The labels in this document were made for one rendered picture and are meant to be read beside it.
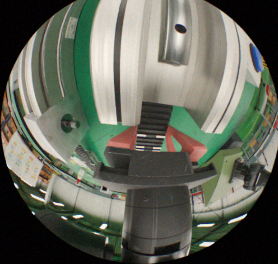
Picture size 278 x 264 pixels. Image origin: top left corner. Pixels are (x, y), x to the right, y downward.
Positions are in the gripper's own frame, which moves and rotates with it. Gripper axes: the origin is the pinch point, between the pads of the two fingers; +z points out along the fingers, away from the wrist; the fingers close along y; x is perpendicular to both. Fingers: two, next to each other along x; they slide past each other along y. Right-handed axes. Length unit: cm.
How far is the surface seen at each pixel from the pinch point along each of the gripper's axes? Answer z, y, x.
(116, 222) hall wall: -319, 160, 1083
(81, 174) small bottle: -2, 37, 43
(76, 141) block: -2.8, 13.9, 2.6
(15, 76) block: -5.9, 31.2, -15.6
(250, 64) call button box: -4.0, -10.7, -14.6
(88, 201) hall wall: -153, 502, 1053
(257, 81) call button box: -4.0, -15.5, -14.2
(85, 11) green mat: 2.2, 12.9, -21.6
